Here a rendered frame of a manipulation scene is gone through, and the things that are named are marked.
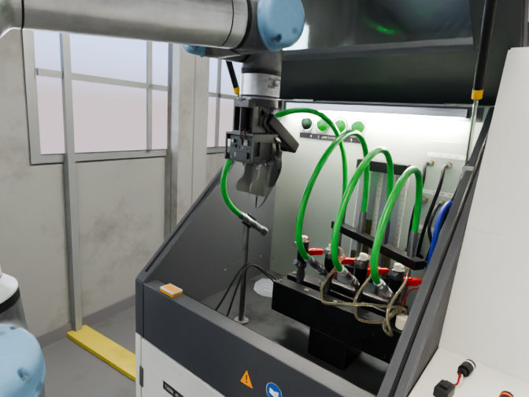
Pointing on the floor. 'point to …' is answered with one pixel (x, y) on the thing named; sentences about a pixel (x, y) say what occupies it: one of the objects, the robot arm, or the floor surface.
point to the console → (497, 240)
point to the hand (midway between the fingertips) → (259, 201)
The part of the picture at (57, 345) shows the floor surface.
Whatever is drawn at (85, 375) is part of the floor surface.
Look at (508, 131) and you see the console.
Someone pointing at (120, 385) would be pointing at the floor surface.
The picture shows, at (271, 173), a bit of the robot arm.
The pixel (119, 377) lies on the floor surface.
